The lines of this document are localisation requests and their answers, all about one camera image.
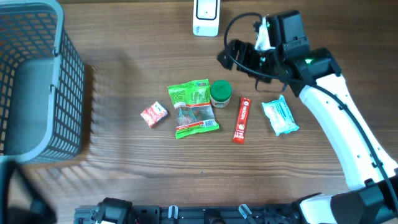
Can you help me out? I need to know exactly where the white barcode scanner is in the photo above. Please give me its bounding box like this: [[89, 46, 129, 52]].
[[193, 0, 221, 37]]

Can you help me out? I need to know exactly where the teal white tissue packet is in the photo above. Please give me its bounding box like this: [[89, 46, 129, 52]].
[[261, 95, 299, 136]]

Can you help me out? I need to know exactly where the green snack packet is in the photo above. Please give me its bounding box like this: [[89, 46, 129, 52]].
[[168, 79, 220, 139]]

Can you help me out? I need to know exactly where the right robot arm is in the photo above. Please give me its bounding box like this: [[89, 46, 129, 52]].
[[218, 10, 397, 223]]

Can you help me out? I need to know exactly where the small red snack packet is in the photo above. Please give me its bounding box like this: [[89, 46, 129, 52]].
[[140, 101, 169, 128]]

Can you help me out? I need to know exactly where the red Nescafe sachet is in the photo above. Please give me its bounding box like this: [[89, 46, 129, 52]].
[[233, 96, 252, 144]]

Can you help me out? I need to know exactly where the green lid jar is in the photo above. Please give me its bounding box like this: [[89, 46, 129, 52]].
[[210, 80, 233, 108]]

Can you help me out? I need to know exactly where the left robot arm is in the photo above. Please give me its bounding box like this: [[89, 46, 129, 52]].
[[1, 160, 141, 224]]

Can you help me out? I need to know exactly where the right camera cable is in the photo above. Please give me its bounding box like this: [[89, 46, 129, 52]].
[[223, 11, 398, 212]]

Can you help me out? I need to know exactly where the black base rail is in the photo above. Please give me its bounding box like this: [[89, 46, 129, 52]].
[[73, 203, 299, 224]]

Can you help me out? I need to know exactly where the grey plastic shopping basket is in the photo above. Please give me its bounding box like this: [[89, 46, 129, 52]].
[[1, 0, 85, 163]]

